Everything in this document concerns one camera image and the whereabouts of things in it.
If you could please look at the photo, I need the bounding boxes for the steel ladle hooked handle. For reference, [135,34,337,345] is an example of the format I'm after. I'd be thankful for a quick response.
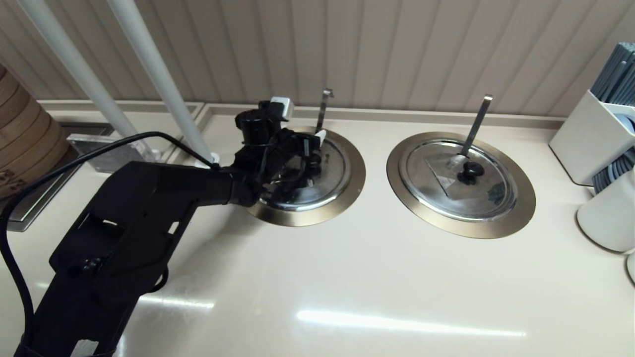
[315,89,334,134]
[460,95,493,158]

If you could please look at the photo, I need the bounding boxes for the hinged steel lid black knob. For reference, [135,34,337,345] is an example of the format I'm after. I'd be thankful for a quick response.
[258,133,352,211]
[398,139,517,221]

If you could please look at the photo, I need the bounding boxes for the white round pole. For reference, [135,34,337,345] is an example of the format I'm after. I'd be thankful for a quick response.
[17,0,145,142]
[107,0,216,162]

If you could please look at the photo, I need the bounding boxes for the clear acrylic sign holder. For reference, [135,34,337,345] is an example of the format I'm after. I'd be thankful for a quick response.
[67,134,162,174]

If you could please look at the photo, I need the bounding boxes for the bamboo steamer stack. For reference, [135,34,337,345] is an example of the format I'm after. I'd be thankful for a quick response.
[0,64,70,200]

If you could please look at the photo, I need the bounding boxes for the recessed steel counter tray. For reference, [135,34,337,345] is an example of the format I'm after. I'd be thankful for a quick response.
[0,122,115,232]

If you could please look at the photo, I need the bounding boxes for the white square utensil box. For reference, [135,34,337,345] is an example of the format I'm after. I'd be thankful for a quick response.
[548,90,635,186]

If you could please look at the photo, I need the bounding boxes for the white round container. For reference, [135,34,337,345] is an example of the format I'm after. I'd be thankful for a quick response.
[575,169,635,253]

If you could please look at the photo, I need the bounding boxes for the grey stick bundle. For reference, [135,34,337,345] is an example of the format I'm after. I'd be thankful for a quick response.
[589,42,635,107]

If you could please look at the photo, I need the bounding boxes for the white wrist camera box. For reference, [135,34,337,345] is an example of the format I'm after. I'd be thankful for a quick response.
[270,97,293,121]

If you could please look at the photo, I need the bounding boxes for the thin black camera cable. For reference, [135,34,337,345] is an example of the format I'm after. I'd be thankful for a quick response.
[255,144,311,189]

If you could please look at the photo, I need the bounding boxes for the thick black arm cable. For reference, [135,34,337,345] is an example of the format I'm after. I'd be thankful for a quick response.
[0,131,221,343]

